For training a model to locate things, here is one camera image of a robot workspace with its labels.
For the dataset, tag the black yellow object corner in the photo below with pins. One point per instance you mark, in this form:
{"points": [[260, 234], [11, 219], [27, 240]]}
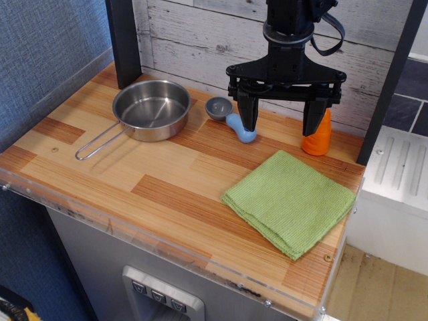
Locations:
{"points": [[15, 307]]}

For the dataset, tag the orange toy carrot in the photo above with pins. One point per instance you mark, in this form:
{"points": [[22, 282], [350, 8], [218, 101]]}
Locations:
{"points": [[318, 144]]}

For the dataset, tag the blue grey measuring scoop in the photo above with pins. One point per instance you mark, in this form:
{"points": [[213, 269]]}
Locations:
{"points": [[221, 109]]}

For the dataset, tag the black left vertical post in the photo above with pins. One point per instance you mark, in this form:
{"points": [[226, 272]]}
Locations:
{"points": [[124, 41]]}

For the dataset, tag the silver toy fridge cabinet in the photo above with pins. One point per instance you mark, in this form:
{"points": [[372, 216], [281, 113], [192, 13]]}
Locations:
{"points": [[178, 271]]}

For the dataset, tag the black right vertical post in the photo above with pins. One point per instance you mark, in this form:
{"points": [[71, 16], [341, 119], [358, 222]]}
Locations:
{"points": [[403, 49]]}

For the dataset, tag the black vertical post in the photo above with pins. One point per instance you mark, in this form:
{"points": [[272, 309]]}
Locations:
{"points": [[124, 41], [403, 49]]}

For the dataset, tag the white toy sink unit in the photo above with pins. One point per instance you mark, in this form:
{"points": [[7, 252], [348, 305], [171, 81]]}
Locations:
{"points": [[390, 216]]}

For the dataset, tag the clear acrylic edge guard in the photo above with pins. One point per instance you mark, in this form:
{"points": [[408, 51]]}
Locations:
{"points": [[318, 267]]}

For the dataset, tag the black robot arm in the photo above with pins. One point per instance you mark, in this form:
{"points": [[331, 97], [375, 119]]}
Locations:
{"points": [[297, 18]]}

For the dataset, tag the green folded cloth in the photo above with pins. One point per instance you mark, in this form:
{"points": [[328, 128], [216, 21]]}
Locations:
{"points": [[291, 204]]}

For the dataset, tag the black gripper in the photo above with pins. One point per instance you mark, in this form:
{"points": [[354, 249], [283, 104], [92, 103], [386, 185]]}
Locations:
{"points": [[286, 73]]}

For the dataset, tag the stainless steel pot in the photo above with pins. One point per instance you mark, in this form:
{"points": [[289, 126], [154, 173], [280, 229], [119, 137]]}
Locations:
{"points": [[148, 111]]}

